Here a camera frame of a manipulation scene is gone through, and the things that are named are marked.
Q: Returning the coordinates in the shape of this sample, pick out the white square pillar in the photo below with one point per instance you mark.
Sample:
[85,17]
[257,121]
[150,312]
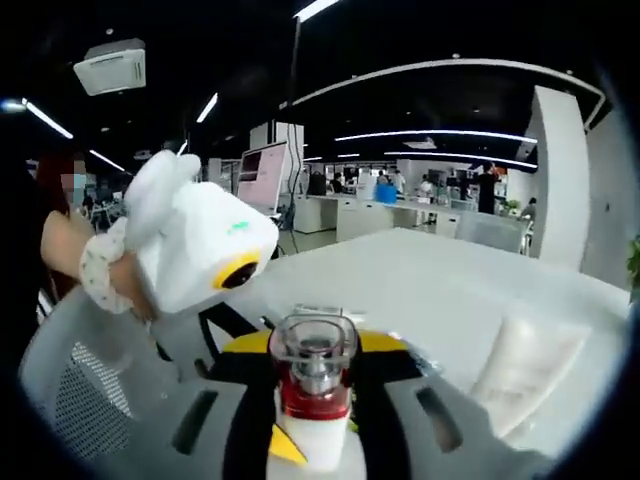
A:
[555,175]

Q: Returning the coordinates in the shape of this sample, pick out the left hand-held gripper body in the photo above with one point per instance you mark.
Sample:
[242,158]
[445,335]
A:
[200,235]

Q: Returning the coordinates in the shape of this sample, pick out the white counter row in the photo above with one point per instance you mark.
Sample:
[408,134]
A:
[360,212]

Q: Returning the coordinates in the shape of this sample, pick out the blue crate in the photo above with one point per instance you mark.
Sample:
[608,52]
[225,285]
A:
[386,192]

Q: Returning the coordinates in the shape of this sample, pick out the person's left hand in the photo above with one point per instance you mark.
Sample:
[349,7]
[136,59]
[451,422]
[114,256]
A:
[132,290]

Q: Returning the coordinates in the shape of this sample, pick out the pink monitor screen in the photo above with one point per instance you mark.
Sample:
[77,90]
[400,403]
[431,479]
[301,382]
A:
[260,175]

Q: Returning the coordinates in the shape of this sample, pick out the white skincare tube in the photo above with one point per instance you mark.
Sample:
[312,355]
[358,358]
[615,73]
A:
[530,370]

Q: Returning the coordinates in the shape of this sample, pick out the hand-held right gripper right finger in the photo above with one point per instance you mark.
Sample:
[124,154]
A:
[390,400]

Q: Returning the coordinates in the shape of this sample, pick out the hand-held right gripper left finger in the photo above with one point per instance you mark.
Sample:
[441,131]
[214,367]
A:
[240,400]

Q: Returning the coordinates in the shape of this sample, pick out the grey mesh office chair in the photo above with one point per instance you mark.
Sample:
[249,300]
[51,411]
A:
[75,375]

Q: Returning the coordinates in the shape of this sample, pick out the white red-ringed skincare bottle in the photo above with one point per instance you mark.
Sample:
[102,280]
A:
[320,400]

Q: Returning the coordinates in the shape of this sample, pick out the ceiling air conditioner unit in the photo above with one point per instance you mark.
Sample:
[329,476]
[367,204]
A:
[112,65]

